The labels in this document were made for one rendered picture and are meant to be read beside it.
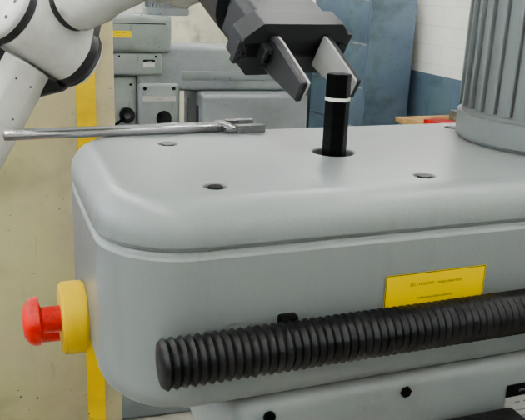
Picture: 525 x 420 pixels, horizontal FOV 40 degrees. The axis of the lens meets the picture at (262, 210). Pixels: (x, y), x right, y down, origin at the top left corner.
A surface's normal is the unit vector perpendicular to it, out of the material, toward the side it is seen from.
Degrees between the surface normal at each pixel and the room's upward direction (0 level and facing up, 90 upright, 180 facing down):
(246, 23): 52
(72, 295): 34
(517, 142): 90
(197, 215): 45
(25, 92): 92
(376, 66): 90
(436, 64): 90
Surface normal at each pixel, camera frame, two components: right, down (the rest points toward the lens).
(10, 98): 0.69, 0.28
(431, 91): -0.93, 0.07
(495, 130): -0.82, 0.14
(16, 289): 0.35, 0.29
